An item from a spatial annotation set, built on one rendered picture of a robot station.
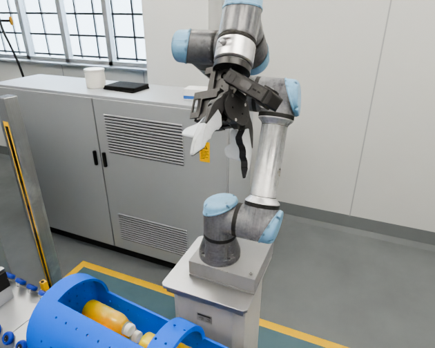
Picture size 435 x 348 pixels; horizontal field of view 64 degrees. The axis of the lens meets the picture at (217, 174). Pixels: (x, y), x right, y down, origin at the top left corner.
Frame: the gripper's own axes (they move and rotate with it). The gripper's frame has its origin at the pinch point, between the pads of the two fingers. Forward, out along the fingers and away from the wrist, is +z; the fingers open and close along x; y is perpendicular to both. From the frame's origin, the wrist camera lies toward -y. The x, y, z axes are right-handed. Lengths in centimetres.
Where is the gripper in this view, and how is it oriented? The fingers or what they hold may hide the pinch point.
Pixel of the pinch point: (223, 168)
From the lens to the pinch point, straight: 60.7
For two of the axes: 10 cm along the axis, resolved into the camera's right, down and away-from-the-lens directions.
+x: -6.2, -2.5, -7.5
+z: -1.7, 9.7, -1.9
